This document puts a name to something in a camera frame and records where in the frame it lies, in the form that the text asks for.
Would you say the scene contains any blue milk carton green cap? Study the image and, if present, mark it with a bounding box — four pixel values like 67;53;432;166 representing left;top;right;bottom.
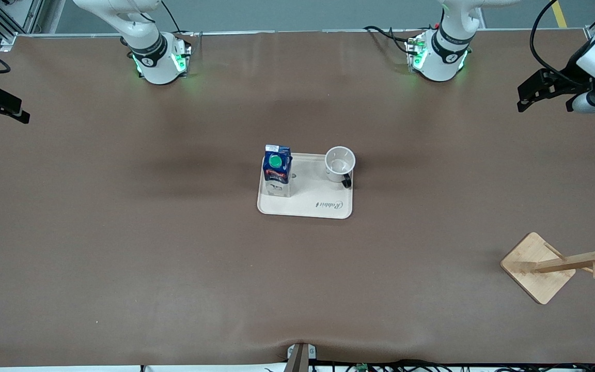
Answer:
262;145;292;198

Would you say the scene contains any metal table edge bracket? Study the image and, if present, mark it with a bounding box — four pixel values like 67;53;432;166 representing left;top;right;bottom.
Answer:
286;343;317;372

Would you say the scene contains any wooden mug tree stand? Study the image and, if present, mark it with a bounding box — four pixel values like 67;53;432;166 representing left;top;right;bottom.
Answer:
500;229;595;305

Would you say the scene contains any black base cable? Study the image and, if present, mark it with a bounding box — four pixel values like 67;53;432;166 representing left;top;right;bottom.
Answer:
363;25;418;55
158;0;196;52

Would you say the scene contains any white smiley mug black handle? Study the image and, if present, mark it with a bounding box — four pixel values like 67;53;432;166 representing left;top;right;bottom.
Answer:
325;146;356;188

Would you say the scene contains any cream plastic tray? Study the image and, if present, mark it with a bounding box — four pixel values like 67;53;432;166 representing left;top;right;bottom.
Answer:
257;152;354;220

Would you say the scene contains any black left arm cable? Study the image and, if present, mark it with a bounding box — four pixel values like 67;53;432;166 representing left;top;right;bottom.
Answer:
529;0;587;86

